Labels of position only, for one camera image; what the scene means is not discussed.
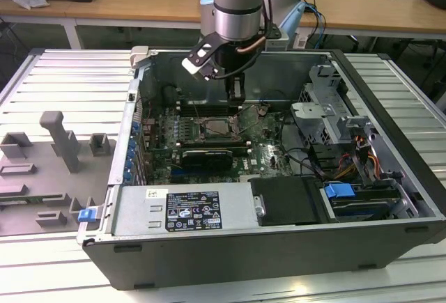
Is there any gray parts rack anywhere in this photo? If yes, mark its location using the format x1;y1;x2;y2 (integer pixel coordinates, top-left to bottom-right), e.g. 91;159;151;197
0;109;118;238

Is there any black graphics card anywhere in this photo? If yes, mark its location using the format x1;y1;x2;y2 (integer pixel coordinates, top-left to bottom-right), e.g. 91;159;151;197
180;148;233;172

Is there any black cylindrical board component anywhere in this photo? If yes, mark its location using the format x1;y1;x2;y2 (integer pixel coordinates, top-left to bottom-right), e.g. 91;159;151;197
161;84;178;106

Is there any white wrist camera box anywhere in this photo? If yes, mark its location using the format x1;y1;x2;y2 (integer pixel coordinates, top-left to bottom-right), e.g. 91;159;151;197
180;33;224;81

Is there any gray case corner latch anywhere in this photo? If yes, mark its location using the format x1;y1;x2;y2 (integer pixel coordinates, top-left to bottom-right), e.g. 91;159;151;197
128;45;152;72

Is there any silver metal drive cage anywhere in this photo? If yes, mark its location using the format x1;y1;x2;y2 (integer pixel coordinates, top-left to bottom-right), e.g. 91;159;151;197
289;63;378;148

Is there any orange yellow wire bundle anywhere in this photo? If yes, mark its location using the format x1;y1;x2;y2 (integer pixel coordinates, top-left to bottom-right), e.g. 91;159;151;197
333;134;381;182

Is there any blue cable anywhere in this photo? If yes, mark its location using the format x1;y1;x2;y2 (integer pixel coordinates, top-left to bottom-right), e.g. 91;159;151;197
302;0;328;50

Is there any black RAM slot bank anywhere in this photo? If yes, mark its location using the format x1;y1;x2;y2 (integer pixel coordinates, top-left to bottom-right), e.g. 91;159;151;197
178;102;242;116
178;138;252;151

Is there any CPU socket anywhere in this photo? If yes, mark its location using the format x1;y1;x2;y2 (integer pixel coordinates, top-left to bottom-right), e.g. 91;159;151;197
197;117;242;142

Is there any blue case latch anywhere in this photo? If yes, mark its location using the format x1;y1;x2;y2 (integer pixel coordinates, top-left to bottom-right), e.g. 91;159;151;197
78;207;99;224

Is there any silver power supply unit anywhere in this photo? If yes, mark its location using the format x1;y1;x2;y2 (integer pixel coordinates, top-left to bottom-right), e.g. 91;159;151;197
111;181;261;238

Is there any wooden desk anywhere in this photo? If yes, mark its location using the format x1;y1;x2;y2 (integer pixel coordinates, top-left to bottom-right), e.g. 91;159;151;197
0;0;446;50

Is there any hard disk in blue carrier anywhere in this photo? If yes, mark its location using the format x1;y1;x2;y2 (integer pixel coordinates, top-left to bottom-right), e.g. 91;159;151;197
322;182;402;222

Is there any black internal cable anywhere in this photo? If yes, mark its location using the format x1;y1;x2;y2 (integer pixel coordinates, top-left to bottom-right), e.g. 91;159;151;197
280;110;329;182

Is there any green motherboard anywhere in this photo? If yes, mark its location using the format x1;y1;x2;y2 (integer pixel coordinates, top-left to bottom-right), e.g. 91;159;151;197
139;102;297;184

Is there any black open PC case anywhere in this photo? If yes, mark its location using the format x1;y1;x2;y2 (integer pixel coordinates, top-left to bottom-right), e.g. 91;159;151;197
75;45;446;290

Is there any black drive bay cover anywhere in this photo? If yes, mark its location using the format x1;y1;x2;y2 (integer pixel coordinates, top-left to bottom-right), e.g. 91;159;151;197
249;175;329;228

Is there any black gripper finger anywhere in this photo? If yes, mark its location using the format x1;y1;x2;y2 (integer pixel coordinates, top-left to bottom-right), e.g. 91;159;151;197
225;74;236;102
236;72;247;104

